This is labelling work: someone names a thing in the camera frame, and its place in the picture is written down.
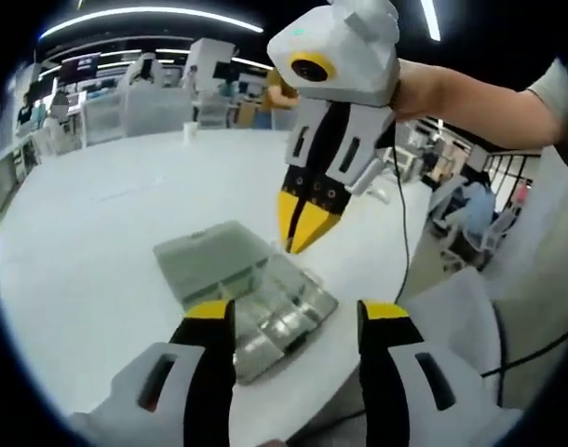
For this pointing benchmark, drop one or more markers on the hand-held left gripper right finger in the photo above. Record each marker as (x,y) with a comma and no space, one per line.
(382,386)

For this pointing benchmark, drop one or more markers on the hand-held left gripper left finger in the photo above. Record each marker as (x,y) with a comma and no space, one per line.
(209,372)

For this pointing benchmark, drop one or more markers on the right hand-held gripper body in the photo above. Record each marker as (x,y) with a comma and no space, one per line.
(354,60)

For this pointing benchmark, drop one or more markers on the grey transparent guide fixture box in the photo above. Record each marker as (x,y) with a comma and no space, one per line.
(205,261)

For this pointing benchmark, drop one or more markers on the clear plastic divider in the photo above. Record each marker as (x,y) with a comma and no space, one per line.
(293,274)

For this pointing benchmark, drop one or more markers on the person's right hand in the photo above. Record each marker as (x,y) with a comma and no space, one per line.
(414,93)

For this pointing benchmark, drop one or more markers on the grey mesh office chair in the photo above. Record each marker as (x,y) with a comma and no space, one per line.
(451,312)

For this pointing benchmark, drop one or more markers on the white paper cup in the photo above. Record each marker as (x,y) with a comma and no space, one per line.
(189,132)

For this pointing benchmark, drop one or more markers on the white robot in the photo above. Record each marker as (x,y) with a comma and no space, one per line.
(142,70)

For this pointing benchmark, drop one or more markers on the dark wall display screen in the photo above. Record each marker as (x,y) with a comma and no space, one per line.
(81,67)

